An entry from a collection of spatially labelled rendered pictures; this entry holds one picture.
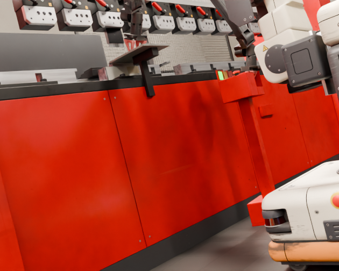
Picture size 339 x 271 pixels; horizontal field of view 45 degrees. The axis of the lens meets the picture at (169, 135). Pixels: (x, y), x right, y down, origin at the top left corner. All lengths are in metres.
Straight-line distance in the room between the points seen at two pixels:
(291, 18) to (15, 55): 1.53
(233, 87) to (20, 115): 1.07
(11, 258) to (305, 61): 1.14
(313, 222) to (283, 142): 1.64
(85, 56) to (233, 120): 1.02
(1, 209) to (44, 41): 1.37
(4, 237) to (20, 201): 0.18
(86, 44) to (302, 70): 1.67
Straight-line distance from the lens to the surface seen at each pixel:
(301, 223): 1.39
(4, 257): 1.46
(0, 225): 1.46
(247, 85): 2.13
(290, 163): 3.00
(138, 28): 2.10
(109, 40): 2.19
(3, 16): 4.44
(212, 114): 2.38
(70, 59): 2.65
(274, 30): 1.57
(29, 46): 2.54
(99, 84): 1.88
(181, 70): 2.47
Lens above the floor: 0.52
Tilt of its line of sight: 1 degrees up
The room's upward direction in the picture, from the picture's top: 14 degrees counter-clockwise
